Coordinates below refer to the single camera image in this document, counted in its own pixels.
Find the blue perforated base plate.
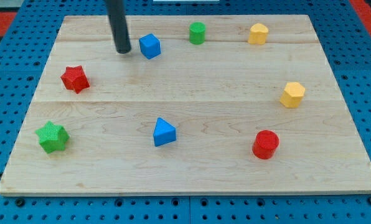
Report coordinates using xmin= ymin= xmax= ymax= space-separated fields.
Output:
xmin=0 ymin=1 xmax=371 ymax=223

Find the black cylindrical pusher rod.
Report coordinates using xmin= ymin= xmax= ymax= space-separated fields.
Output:
xmin=105 ymin=0 xmax=131 ymax=54

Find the red star block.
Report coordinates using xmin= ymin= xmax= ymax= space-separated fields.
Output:
xmin=60 ymin=65 xmax=90 ymax=94

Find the green star block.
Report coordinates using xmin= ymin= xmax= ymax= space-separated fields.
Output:
xmin=35 ymin=121 xmax=70 ymax=154

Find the blue cube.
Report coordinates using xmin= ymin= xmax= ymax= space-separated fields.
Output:
xmin=139 ymin=33 xmax=161 ymax=59

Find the yellow heart block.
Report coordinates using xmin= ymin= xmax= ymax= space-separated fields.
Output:
xmin=248 ymin=23 xmax=269 ymax=45

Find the red cylinder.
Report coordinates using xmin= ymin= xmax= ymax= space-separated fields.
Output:
xmin=251 ymin=130 xmax=279 ymax=159

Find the light wooden board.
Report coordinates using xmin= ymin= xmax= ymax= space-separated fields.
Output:
xmin=0 ymin=15 xmax=371 ymax=197

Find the green cylinder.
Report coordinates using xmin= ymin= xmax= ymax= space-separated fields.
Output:
xmin=189 ymin=22 xmax=206 ymax=45

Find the yellow hexagon block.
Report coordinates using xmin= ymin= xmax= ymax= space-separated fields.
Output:
xmin=279 ymin=82 xmax=306 ymax=108

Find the blue triangle block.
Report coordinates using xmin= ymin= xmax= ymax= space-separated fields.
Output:
xmin=153 ymin=118 xmax=177 ymax=147

